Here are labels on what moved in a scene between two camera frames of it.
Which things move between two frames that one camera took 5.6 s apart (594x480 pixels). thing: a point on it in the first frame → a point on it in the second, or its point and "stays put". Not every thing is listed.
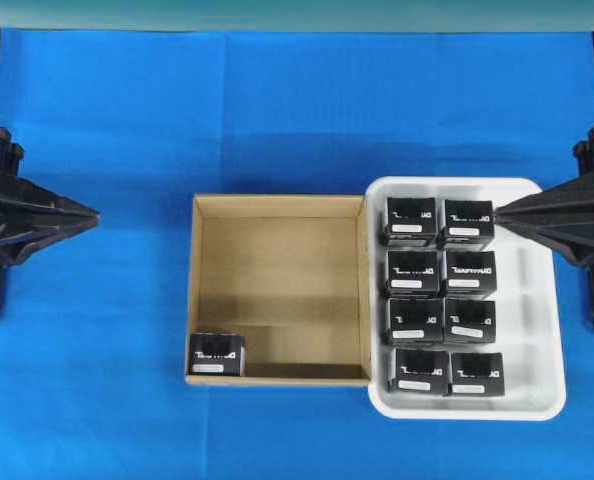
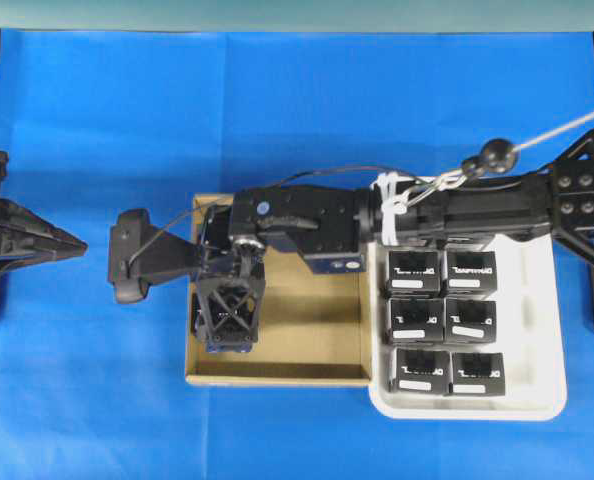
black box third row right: [470, 321] stays put
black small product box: [217, 354] → [226, 319]
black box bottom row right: [477, 374] stays put
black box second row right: [470, 274] stays put
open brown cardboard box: [289, 274] stays put
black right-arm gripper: [589, 241] → [327, 226]
